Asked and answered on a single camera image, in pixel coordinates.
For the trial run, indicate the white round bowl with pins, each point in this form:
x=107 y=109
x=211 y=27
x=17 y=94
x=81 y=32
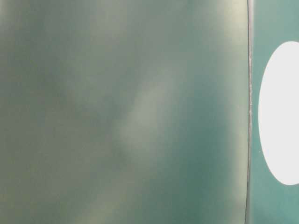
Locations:
x=278 y=113

